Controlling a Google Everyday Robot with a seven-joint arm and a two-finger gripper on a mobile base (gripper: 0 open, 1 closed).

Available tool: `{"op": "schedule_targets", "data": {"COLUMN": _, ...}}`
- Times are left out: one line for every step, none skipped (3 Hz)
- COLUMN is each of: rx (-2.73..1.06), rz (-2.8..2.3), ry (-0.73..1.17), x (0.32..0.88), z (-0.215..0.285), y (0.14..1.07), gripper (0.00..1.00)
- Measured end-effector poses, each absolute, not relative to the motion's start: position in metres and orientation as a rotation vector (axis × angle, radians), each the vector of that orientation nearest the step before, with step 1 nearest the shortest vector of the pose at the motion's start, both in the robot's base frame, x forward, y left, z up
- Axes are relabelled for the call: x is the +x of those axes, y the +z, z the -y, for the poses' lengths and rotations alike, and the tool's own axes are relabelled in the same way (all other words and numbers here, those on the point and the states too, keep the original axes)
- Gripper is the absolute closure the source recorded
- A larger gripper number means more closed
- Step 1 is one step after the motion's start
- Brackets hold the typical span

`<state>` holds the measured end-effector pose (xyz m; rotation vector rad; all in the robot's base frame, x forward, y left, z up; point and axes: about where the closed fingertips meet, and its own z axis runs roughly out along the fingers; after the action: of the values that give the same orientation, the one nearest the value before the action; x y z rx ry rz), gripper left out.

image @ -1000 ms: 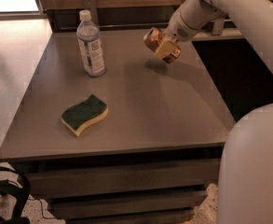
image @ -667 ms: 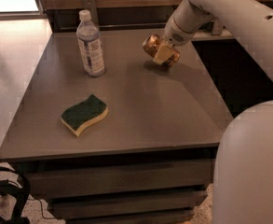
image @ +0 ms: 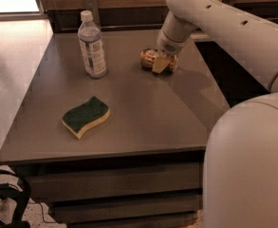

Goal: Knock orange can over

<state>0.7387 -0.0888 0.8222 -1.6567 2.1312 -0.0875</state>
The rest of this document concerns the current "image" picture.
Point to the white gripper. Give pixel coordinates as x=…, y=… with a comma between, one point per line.
x=167, y=47

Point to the orange soda can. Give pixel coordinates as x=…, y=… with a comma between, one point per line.
x=148, y=56

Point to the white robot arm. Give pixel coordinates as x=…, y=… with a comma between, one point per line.
x=240, y=173

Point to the clear plastic water bottle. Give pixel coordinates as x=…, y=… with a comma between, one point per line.
x=90, y=39

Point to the green and yellow sponge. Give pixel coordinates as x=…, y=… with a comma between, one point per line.
x=84, y=117

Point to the grey drawer cabinet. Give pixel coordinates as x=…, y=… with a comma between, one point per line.
x=142, y=167

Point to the left metal wall bracket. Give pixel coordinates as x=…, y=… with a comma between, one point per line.
x=92, y=5

